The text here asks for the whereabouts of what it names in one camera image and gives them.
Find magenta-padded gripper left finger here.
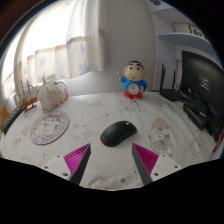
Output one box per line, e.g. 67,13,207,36
41,143,92,186

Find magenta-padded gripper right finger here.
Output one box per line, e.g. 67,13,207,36
131,143,184,186

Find black computer mouse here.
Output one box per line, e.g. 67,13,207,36
99,120,138,148

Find white printed tablecloth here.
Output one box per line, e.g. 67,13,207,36
0,91,221,191

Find large white conch shell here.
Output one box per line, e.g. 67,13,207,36
37,75,70,113

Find black router with antennas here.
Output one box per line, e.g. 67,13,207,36
159,63,188,103

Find black keyboard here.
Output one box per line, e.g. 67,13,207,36
1,107,26,134

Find wooden model sailing ship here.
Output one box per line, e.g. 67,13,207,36
14,78,41,113

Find cartoon boy figurine with clock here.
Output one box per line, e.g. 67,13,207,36
117,59,148,101

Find orange flat board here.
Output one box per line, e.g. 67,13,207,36
0,103,10,131

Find black computer monitor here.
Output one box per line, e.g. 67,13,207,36
180,49,224,134

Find white star-print curtain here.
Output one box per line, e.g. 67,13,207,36
1,0,108,98

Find white wall shelf unit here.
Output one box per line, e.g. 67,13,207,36
146,0,218,56

